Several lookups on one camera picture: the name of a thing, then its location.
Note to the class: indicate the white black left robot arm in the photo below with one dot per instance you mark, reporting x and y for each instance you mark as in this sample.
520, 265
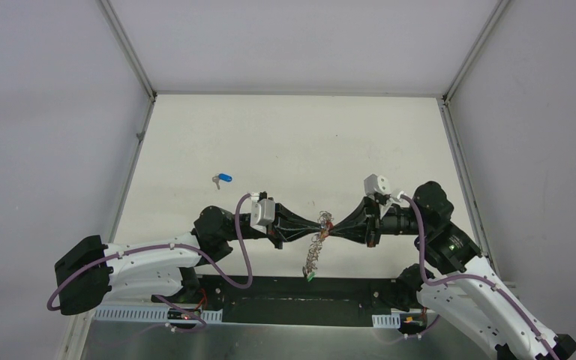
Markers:
93, 271

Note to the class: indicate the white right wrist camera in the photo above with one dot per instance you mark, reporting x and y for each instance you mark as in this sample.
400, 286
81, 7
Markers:
377, 184

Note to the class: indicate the white cable duct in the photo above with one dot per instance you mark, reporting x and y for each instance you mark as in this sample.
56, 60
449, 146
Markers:
148, 314
386, 321

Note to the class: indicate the right white cable duct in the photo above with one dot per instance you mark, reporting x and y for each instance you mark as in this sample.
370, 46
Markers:
386, 321

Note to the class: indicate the black mounting base plate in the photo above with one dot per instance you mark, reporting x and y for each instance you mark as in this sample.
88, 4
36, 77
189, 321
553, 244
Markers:
324, 301

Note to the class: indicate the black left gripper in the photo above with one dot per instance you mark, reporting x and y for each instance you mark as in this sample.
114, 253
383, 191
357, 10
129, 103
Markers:
277, 226

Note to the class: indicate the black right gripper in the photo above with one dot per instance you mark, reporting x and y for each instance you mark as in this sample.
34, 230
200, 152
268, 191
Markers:
367, 211

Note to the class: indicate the loose blue tag key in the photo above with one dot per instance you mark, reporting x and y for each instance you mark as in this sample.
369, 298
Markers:
221, 178

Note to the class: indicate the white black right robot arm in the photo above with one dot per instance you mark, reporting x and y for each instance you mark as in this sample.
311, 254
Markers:
452, 278

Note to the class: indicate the left white cable duct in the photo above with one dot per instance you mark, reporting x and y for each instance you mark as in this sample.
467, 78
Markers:
148, 314

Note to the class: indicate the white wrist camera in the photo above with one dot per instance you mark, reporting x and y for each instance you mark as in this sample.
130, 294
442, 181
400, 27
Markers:
262, 213
377, 184

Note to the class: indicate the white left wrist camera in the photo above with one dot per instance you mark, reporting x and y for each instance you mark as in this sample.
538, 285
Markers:
262, 213

